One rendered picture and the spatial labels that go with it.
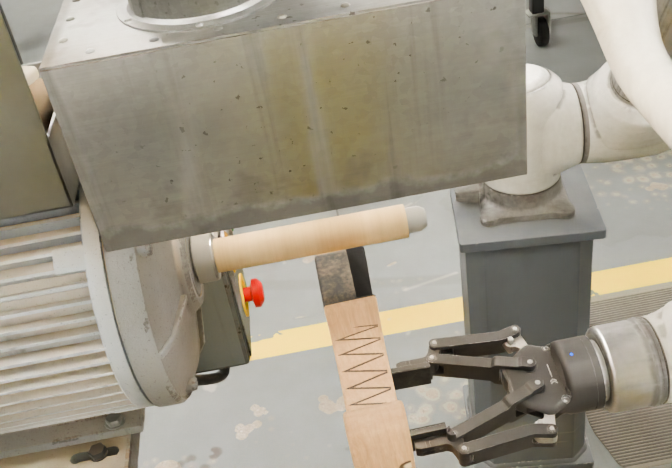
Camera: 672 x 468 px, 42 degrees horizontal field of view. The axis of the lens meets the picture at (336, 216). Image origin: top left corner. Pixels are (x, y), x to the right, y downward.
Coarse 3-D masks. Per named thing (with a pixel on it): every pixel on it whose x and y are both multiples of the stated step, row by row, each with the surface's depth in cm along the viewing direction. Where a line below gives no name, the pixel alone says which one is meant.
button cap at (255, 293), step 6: (252, 282) 118; (258, 282) 119; (246, 288) 119; (252, 288) 118; (258, 288) 118; (246, 294) 118; (252, 294) 118; (258, 294) 118; (246, 300) 119; (252, 300) 119; (258, 300) 118; (264, 300) 119; (258, 306) 119
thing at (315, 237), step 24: (336, 216) 82; (360, 216) 81; (384, 216) 80; (216, 240) 81; (240, 240) 80; (264, 240) 80; (288, 240) 80; (312, 240) 80; (336, 240) 80; (360, 240) 81; (384, 240) 81; (216, 264) 80; (240, 264) 80
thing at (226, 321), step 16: (224, 272) 107; (240, 272) 121; (208, 288) 108; (224, 288) 108; (240, 288) 117; (208, 304) 109; (224, 304) 110; (240, 304) 114; (208, 320) 111; (224, 320) 111; (240, 320) 113; (208, 336) 112; (224, 336) 113; (240, 336) 113; (208, 352) 114; (224, 352) 114; (240, 352) 115; (208, 368) 115; (224, 368) 121; (208, 384) 121
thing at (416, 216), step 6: (408, 210) 81; (414, 210) 81; (420, 210) 81; (408, 216) 81; (414, 216) 81; (420, 216) 81; (426, 216) 81; (408, 222) 81; (414, 222) 81; (420, 222) 81; (426, 222) 81; (414, 228) 81; (420, 228) 81
